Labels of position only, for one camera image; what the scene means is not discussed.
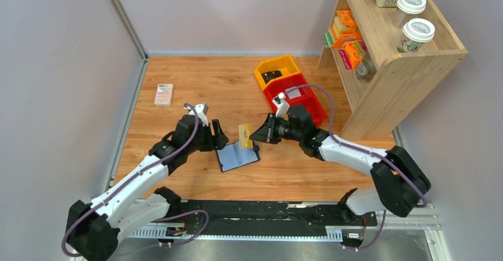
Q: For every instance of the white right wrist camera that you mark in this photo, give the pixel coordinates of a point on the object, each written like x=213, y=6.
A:
x=282, y=106

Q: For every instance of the paper cup white lid front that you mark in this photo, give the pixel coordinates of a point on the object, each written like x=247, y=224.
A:
x=416, y=33

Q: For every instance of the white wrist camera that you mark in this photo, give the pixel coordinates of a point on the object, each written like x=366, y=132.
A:
x=200, y=110
x=282, y=106

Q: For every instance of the yellow plastic bin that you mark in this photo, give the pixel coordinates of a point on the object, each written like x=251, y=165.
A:
x=285, y=64

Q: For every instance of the aluminium rail frame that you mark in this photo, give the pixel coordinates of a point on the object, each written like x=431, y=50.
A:
x=171, y=220

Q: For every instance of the paper cup white lid rear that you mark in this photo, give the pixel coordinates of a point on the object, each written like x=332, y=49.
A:
x=406, y=10

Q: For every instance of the orange snack box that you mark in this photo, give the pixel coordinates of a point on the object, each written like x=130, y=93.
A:
x=352, y=53

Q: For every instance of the navy blue card holder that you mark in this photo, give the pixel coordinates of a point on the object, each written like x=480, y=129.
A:
x=232, y=156

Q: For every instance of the white red small box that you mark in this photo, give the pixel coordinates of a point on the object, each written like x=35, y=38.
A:
x=164, y=95

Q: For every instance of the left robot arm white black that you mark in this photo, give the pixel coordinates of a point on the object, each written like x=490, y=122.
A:
x=125, y=188

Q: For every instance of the wooden shelf unit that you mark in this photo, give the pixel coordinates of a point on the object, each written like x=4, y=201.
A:
x=403, y=80

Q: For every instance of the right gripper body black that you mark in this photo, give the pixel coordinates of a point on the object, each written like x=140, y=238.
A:
x=269, y=127

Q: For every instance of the green orange boxes on shelf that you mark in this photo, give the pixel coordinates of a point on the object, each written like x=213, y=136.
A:
x=343, y=29

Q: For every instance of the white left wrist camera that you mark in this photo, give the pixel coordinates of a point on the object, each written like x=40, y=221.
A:
x=200, y=110

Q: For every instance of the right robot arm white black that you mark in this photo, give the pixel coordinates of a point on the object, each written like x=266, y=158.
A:
x=399, y=183

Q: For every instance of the black item in yellow bin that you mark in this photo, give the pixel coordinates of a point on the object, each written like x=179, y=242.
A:
x=270, y=75

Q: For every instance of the red plastic bin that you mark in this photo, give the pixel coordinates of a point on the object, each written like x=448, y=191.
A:
x=280, y=85
x=316, y=110

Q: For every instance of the red plastic bin front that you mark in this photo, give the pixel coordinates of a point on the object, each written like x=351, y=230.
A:
x=316, y=110

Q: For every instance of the paper cup white lid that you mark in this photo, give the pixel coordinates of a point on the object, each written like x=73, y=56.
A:
x=406, y=10
x=416, y=33

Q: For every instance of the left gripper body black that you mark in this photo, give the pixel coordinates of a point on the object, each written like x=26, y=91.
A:
x=214, y=134

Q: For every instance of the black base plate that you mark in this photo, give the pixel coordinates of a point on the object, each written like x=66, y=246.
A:
x=262, y=220

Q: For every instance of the grey card in bin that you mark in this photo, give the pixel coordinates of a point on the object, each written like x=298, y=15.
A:
x=294, y=94

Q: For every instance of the glass bottle on shelf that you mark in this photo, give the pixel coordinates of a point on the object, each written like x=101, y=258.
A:
x=366, y=69

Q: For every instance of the red plastic bin middle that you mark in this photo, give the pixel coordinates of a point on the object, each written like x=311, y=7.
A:
x=280, y=85

